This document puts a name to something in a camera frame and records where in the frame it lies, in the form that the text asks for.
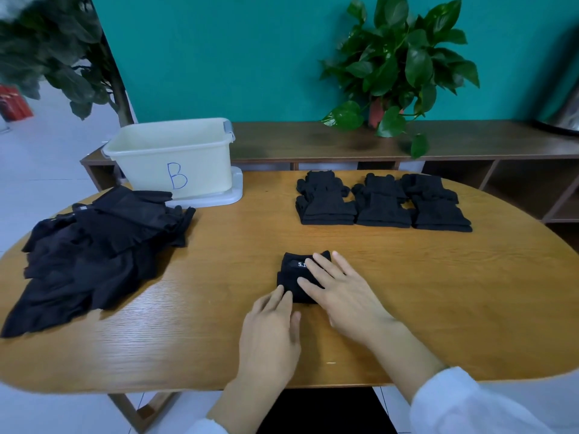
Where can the person's right hand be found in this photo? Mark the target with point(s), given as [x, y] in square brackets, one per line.
[350, 305]

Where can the person's left hand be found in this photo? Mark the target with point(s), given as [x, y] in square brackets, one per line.
[267, 343]

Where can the person's left middle finger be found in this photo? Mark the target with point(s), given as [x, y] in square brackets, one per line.
[274, 299]

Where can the person's right middle finger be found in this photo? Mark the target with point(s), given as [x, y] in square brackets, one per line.
[321, 271]

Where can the person's left thumb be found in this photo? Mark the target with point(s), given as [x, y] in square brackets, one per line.
[296, 325]

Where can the person's right little finger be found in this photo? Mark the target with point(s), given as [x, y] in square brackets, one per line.
[347, 266]

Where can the black glove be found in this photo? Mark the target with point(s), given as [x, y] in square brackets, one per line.
[292, 271]

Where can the person's right forearm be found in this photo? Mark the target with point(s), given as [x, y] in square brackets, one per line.
[405, 357]

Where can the person's left forearm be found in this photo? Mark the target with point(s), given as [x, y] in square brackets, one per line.
[237, 404]

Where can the stack of folded black gloves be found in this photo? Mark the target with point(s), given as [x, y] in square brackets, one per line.
[438, 205]
[324, 201]
[383, 204]

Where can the person's black trousers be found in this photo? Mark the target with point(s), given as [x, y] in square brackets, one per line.
[325, 413]

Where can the white plastic bin lid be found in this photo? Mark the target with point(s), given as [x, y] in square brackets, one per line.
[228, 194]

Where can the white left sleeve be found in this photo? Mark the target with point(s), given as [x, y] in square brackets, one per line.
[208, 427]

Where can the white sleeve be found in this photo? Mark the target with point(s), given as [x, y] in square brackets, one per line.
[208, 427]
[470, 406]

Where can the red plant pot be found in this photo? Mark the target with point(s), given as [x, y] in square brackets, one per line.
[376, 113]

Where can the long brown wooden shelf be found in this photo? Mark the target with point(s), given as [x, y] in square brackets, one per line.
[452, 142]

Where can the cream plastic storage bin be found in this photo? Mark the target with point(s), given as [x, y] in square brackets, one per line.
[174, 160]

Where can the wooden table leg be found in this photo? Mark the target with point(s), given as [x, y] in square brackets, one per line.
[142, 409]

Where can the pile of black gloves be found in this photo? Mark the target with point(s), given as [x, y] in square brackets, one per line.
[97, 253]

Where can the white right sleeve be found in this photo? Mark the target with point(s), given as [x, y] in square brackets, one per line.
[470, 406]

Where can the green potted plant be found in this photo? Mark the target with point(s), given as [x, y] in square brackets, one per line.
[398, 63]

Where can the shiny metal container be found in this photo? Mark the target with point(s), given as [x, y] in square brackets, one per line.
[563, 110]

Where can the red box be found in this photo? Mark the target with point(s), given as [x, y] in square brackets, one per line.
[13, 102]

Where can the large dark leafy tree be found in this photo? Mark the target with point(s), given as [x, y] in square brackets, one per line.
[59, 54]

